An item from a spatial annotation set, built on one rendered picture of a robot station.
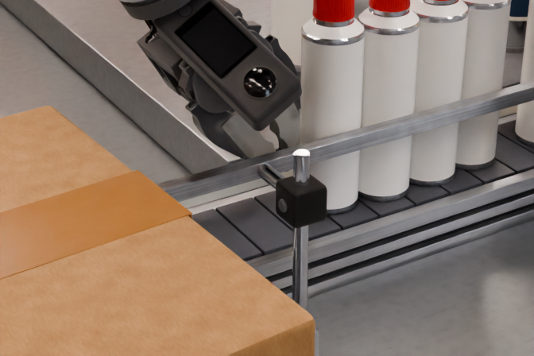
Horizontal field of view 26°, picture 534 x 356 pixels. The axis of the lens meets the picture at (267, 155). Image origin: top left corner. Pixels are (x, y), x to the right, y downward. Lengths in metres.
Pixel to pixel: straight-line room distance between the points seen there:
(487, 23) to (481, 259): 0.21
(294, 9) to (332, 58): 0.32
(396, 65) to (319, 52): 0.07
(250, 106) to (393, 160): 0.22
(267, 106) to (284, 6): 0.44
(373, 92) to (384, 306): 0.18
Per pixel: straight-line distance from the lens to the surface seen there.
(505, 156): 1.11
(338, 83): 0.93
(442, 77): 1.00
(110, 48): 1.34
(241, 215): 0.99
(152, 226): 0.51
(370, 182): 1.01
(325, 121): 0.95
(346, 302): 0.97
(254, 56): 0.83
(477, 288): 1.00
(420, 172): 1.04
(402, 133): 0.97
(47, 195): 0.54
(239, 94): 0.82
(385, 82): 0.96
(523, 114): 1.12
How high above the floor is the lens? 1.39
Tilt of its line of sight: 28 degrees down
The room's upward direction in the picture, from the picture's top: straight up
